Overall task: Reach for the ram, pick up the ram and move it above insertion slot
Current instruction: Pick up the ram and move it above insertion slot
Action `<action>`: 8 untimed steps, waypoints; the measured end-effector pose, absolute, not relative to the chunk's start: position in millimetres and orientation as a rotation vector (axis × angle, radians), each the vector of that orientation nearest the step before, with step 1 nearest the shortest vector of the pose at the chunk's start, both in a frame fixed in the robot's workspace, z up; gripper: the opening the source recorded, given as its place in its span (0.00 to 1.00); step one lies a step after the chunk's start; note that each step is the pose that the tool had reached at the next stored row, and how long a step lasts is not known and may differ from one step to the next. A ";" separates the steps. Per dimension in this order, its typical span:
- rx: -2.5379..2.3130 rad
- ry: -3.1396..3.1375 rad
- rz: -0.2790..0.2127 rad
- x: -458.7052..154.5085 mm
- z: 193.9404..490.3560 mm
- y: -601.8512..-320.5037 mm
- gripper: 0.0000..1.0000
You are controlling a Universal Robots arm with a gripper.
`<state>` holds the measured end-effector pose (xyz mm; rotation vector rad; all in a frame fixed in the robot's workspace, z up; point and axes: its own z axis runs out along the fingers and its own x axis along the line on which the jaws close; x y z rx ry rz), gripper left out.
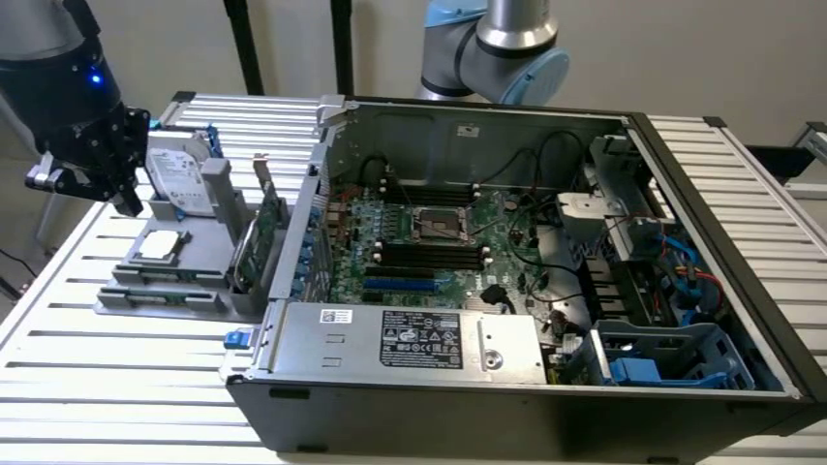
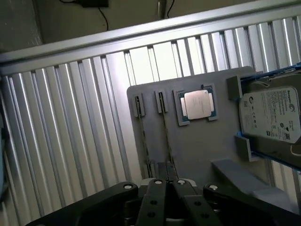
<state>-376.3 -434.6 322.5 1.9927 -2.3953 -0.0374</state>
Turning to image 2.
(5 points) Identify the thin white wire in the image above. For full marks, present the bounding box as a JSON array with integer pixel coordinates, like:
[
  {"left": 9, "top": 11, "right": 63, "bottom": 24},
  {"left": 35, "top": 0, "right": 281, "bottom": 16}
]
[{"left": 289, "top": 142, "right": 301, "bottom": 157}]

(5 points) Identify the thin black cable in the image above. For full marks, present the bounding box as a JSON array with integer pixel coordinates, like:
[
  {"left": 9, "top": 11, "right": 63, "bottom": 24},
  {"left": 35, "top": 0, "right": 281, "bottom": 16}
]
[{"left": 98, "top": 7, "right": 109, "bottom": 32}]

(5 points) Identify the grey parts rack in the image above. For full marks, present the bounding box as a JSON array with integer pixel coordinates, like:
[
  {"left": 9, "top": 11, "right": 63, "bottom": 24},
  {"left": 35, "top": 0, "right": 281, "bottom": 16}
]
[{"left": 127, "top": 66, "right": 301, "bottom": 206}]

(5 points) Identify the hard disk with white label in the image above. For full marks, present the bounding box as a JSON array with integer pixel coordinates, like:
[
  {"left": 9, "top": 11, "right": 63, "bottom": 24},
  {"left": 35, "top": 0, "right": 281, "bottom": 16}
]
[{"left": 238, "top": 73, "right": 301, "bottom": 145}]

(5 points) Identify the aluminium table edge rail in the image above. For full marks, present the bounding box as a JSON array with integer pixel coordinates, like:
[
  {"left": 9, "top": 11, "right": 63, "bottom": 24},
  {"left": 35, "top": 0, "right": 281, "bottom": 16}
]
[{"left": 0, "top": 0, "right": 301, "bottom": 69}]

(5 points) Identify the CPU with silver lid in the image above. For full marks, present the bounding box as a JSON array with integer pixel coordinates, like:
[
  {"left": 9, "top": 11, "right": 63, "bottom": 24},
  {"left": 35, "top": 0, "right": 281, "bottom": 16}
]
[{"left": 180, "top": 89, "right": 215, "bottom": 121}]

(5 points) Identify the RAM stick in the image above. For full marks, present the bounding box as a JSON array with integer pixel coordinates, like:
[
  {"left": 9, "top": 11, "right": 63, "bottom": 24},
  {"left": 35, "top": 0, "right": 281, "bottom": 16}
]
[
  {"left": 135, "top": 95, "right": 152, "bottom": 178},
  {"left": 158, "top": 92, "right": 176, "bottom": 165}
]

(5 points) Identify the blue disk caddy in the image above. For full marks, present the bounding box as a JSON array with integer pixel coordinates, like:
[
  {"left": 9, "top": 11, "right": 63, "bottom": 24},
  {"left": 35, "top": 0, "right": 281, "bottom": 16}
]
[{"left": 234, "top": 62, "right": 301, "bottom": 170}]

